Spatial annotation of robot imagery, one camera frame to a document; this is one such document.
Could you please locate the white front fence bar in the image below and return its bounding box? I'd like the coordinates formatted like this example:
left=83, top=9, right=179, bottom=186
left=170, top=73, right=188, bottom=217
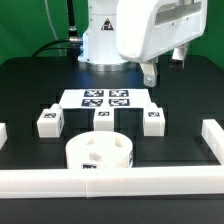
left=0, top=165, right=224, bottom=199

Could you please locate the white fence bar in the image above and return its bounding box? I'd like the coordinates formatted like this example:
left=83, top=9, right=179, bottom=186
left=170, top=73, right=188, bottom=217
left=0, top=165, right=224, bottom=199
left=0, top=123, right=7, bottom=150
left=201, top=119, right=224, bottom=166

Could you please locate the white thin cable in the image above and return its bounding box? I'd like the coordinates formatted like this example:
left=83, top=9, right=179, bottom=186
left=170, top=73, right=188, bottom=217
left=44, top=0, right=63, bottom=57

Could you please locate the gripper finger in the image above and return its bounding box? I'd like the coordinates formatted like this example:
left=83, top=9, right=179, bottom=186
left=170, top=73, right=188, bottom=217
left=170, top=43, right=189, bottom=71
left=140, top=58, right=158, bottom=87

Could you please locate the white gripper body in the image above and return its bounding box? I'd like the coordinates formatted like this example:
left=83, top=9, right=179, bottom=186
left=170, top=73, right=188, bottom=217
left=116, top=0, right=207, bottom=63

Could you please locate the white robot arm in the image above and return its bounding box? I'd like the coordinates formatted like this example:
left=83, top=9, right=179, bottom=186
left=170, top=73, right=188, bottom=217
left=78, top=0, right=208, bottom=87

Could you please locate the white right fence bar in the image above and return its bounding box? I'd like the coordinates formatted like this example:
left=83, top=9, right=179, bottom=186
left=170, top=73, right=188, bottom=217
left=201, top=119, right=224, bottom=166

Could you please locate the black cable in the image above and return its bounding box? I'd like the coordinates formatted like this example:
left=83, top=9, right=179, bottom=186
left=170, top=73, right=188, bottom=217
left=31, top=0, right=84, bottom=58

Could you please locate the white left fence bar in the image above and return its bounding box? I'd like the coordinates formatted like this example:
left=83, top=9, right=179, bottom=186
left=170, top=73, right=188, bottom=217
left=0, top=123, right=7, bottom=150

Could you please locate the white marker sheet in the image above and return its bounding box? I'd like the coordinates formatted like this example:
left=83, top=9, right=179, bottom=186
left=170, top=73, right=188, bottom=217
left=59, top=89, right=151, bottom=109

